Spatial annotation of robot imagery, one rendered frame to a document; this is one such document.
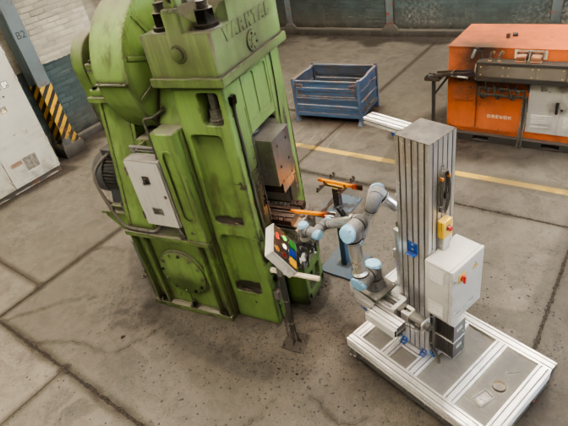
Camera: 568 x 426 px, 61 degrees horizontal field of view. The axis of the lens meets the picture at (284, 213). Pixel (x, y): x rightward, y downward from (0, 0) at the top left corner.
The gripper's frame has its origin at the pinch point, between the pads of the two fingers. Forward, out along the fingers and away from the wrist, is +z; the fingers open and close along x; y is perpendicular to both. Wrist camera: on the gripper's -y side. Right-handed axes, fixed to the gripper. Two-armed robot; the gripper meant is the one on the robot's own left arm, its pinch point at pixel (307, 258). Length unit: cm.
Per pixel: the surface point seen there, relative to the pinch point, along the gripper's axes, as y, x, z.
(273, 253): 0.0, -28.4, -23.8
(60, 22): -672, 61, -103
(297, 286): -45, 15, 71
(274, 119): -72, 43, -81
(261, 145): -48, 11, -79
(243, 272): -69, -23, 40
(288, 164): -48, 32, -52
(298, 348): -6, -23, 92
